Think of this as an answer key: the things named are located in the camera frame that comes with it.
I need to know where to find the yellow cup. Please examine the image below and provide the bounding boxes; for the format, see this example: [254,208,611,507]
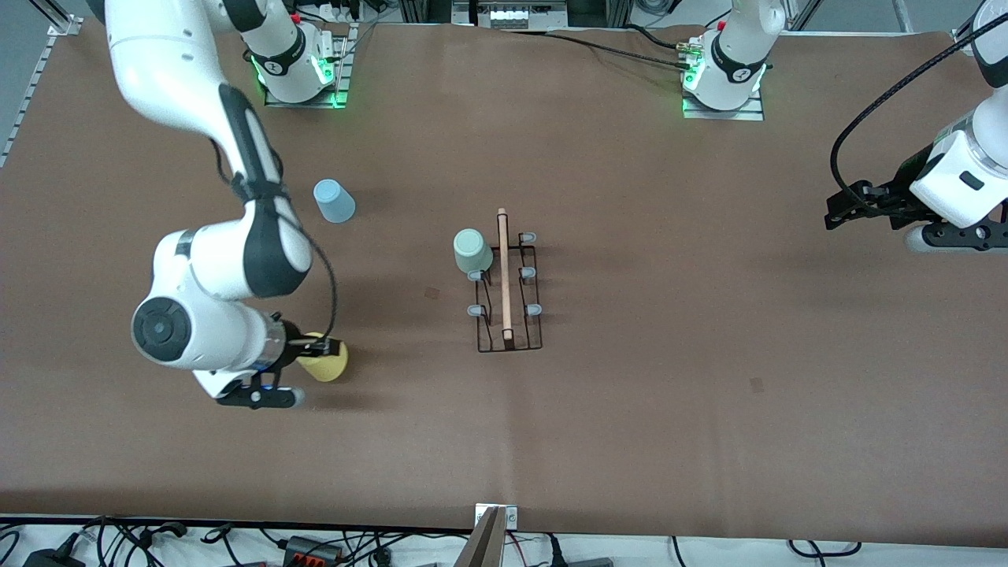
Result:
[298,332,350,384]

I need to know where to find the green cup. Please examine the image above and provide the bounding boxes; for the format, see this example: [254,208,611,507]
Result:
[453,228,495,275]

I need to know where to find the black wire cup holder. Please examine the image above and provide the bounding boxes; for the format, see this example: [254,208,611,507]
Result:
[467,208,546,354]

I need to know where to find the blue cup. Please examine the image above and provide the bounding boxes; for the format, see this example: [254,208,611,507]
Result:
[313,179,357,224]

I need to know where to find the brown table cover mat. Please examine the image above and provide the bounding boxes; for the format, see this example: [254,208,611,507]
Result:
[0,17,1008,548]

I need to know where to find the black box orange buttons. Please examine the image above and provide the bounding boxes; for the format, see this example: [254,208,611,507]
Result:
[281,535,346,565]

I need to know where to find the black power adapter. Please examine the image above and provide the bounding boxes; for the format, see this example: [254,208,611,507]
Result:
[22,547,86,567]

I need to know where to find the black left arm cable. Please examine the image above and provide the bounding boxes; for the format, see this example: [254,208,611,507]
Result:
[831,31,1008,212]

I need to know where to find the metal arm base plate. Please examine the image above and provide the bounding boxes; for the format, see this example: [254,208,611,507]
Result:
[262,22,353,110]
[681,88,765,121]

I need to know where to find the metal table edge bracket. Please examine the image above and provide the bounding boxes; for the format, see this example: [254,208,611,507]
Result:
[474,503,520,530]

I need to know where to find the brown wedge post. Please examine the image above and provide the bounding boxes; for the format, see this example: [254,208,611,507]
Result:
[454,506,507,567]

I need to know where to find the thin black table cable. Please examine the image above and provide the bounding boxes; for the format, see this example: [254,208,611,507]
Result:
[624,24,698,53]

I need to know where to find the thick black table cable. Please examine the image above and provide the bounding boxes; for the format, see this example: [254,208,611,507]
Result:
[543,30,694,72]

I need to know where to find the black looped cable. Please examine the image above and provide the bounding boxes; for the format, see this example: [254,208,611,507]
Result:
[787,539,862,558]

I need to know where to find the aluminium side rail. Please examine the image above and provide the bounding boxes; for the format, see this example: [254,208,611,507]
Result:
[0,14,84,168]

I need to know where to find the black metal frame rack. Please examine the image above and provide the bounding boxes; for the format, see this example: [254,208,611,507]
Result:
[398,0,632,31]

